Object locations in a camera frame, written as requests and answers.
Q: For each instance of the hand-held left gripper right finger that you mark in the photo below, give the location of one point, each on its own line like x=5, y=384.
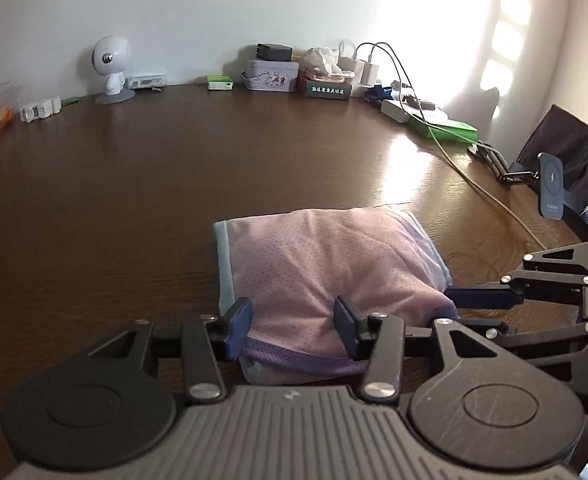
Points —
x=349, y=329

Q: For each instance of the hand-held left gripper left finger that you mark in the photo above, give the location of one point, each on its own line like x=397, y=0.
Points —
x=238, y=330

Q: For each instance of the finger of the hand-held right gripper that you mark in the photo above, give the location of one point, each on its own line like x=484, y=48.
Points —
x=479, y=298
x=544, y=336

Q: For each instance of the pink and blue garment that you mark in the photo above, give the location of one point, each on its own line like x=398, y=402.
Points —
x=324, y=270

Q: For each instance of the dark chair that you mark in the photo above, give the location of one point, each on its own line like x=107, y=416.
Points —
x=569, y=145

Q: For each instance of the green book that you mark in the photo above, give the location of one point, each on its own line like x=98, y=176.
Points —
x=454, y=131

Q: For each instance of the white rectangular box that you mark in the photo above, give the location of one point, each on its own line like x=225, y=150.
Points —
x=395, y=111

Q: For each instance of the blue cloth bundle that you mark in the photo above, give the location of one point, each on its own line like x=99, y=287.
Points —
x=379, y=95

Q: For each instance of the small green box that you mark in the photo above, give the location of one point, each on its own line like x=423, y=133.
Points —
x=220, y=83

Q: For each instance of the pink packets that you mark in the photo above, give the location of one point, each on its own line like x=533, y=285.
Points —
x=331, y=77

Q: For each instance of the printed tin box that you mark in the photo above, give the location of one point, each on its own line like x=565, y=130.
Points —
x=270, y=76

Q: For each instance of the small white flat device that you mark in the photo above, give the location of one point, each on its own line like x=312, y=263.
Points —
x=146, y=81

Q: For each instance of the black charger block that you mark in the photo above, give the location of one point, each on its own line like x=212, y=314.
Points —
x=274, y=52

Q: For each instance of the small green strip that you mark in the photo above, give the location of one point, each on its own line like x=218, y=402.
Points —
x=70, y=100

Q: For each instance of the white robot-shaped camera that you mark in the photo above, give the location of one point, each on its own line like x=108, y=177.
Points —
x=111, y=65

